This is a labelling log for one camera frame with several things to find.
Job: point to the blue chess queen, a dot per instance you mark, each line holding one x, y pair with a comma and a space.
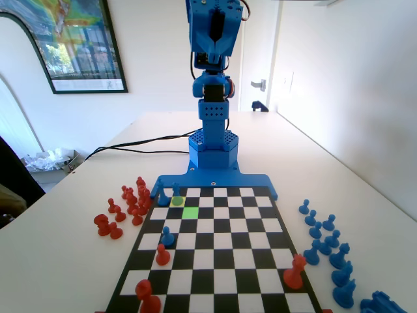
176, 189

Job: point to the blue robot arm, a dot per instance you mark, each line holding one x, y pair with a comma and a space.
213, 114

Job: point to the red chess pawn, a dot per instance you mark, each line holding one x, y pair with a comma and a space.
162, 257
120, 215
137, 219
116, 231
112, 206
140, 181
142, 210
124, 192

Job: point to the blue chess pawn near edge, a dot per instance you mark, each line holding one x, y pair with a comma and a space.
162, 195

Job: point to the red chess bishop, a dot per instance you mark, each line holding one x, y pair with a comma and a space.
146, 196
147, 298

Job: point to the black and white chess board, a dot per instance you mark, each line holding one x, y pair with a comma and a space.
221, 254

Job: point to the red chess knight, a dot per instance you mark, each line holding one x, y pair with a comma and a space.
294, 275

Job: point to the white door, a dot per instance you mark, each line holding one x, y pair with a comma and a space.
257, 49

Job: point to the blue table clamp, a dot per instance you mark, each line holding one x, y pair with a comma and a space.
259, 106

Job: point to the white arched panel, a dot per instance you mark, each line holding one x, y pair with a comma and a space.
19, 81

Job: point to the cardboard box with plastic bags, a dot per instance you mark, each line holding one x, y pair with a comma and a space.
49, 161

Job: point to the dark chair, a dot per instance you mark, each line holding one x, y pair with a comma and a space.
16, 182

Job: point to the large blue plastic object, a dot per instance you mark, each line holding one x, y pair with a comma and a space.
382, 304

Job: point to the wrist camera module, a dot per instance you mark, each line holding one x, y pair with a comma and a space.
202, 59

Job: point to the framed wall poster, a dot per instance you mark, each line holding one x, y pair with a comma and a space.
81, 42

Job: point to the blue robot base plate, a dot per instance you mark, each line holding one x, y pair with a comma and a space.
213, 177

